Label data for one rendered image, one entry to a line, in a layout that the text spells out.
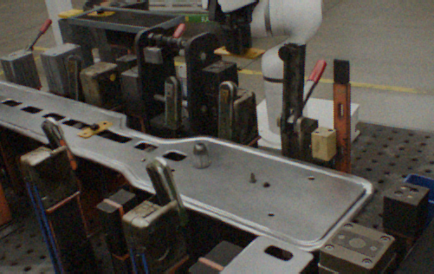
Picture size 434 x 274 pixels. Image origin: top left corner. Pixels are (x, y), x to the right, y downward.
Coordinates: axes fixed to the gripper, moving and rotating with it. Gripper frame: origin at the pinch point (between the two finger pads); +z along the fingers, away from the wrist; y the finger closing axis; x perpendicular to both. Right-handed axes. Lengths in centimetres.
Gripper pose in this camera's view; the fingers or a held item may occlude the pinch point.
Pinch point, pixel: (237, 37)
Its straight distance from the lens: 88.9
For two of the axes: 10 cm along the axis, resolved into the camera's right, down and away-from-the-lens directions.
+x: 7.7, 2.1, -6.1
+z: 1.2, 8.8, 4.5
